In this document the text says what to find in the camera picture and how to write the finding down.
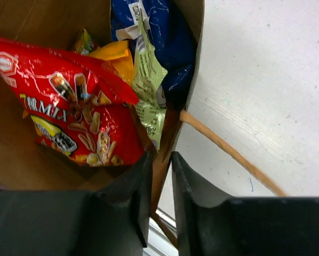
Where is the red snack packet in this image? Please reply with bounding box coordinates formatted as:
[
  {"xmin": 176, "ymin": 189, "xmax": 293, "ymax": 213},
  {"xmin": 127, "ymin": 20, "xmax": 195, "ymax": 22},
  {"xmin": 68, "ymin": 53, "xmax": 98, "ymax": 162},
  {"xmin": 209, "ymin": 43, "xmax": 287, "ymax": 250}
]
[{"xmin": 0, "ymin": 37, "xmax": 145, "ymax": 167}]

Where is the blue chips bag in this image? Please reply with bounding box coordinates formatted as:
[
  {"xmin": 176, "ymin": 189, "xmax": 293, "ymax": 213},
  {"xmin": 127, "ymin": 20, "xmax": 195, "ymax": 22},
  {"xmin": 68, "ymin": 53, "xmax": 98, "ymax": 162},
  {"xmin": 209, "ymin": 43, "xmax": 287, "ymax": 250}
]
[{"xmin": 110, "ymin": 0, "xmax": 197, "ymax": 109}]

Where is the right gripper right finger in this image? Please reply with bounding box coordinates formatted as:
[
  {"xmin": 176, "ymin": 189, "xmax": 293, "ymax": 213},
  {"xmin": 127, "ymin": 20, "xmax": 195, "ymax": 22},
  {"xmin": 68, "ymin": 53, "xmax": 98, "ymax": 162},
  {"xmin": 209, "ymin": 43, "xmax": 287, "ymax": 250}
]
[{"xmin": 171, "ymin": 151, "xmax": 319, "ymax": 255}]

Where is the Fox's fruit candy bag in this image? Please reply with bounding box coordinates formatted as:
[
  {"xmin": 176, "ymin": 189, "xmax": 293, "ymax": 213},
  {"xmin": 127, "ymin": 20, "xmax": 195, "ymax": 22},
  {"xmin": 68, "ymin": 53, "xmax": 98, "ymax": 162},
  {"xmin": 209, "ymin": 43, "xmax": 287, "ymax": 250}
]
[{"xmin": 71, "ymin": 28, "xmax": 100, "ymax": 55}]

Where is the small green snack packet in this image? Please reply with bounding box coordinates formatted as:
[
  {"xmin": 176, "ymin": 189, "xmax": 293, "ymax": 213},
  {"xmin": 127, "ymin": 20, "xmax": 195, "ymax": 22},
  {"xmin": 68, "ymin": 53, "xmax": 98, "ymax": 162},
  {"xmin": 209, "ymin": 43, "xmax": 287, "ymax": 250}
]
[{"xmin": 132, "ymin": 13, "xmax": 168, "ymax": 150}]

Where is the aluminium mounting rail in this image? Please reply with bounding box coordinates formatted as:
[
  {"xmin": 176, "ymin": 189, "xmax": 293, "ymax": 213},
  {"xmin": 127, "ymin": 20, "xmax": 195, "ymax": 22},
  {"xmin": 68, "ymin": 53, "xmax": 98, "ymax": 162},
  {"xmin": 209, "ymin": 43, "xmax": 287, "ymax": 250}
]
[{"xmin": 142, "ymin": 209, "xmax": 179, "ymax": 256}]

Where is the green paper bag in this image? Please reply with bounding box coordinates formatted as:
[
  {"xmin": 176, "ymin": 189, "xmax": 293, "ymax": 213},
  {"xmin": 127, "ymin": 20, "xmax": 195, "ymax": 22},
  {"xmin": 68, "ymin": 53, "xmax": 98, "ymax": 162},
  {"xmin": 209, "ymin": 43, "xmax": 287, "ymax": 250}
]
[{"xmin": 0, "ymin": 0, "xmax": 287, "ymax": 249}]

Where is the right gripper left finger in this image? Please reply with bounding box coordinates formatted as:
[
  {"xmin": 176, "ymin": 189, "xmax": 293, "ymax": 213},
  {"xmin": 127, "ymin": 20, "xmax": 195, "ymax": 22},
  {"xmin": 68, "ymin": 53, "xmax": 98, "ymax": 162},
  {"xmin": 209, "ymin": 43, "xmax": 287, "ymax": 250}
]
[{"xmin": 0, "ymin": 152, "xmax": 153, "ymax": 255}]

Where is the orange candy packet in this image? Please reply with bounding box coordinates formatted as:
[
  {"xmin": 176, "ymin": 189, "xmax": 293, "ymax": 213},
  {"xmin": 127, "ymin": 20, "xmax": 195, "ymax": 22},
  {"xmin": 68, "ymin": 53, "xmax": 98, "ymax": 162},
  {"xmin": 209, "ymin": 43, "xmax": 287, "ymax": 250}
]
[{"xmin": 89, "ymin": 41, "xmax": 134, "ymax": 86}]

